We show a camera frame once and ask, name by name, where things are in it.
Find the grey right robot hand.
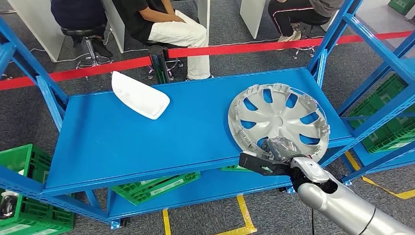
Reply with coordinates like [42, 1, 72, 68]
[261, 136, 307, 163]

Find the silver wheel cover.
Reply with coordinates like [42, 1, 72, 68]
[228, 83, 331, 163]

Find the blue metal shelf rack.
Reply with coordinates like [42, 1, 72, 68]
[0, 0, 362, 231]
[335, 13, 415, 184]

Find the white plastic part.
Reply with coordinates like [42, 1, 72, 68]
[111, 70, 171, 120]

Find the green folded plastic crate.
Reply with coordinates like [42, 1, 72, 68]
[220, 164, 257, 172]
[111, 175, 182, 197]
[129, 171, 201, 207]

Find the yellow floor tape square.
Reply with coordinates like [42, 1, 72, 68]
[161, 194, 257, 235]

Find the red barrier belt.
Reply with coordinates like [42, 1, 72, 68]
[0, 30, 413, 92]

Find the yellow floor tape outline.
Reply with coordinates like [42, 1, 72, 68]
[344, 150, 415, 200]

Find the person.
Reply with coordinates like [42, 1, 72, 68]
[50, 0, 114, 59]
[112, 0, 215, 82]
[267, 0, 345, 43]

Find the white desk panel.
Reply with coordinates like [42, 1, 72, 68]
[240, 0, 267, 40]
[101, 0, 125, 54]
[197, 0, 211, 33]
[7, 0, 66, 62]

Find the white plastic device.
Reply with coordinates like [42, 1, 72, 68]
[0, 189, 19, 219]

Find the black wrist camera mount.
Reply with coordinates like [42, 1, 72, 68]
[238, 150, 294, 177]

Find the white floor cable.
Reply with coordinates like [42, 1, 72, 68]
[207, 38, 280, 47]

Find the black stanchion post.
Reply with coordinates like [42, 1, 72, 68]
[148, 45, 170, 85]

